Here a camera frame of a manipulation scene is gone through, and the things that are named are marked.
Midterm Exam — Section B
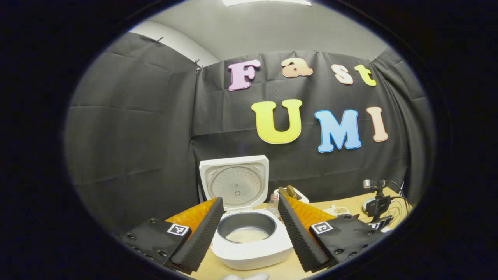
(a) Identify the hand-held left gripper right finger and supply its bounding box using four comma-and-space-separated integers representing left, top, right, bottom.
277, 194, 389, 273

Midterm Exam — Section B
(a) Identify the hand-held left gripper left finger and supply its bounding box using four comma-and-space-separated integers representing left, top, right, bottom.
117, 197, 226, 273

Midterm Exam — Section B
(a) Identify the white rice cooker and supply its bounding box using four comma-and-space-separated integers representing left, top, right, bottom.
199, 155, 295, 271

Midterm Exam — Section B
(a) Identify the white divided grain dish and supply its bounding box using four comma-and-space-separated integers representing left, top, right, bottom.
323, 205, 351, 218

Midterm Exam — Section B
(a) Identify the clear plastic bottle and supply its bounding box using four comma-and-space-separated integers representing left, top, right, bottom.
267, 193, 282, 221

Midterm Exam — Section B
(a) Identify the white toaster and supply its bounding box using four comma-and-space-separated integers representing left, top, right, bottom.
272, 186, 310, 205

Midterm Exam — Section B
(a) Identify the black backdrop cloth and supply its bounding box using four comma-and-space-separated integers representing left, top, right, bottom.
64, 31, 435, 235

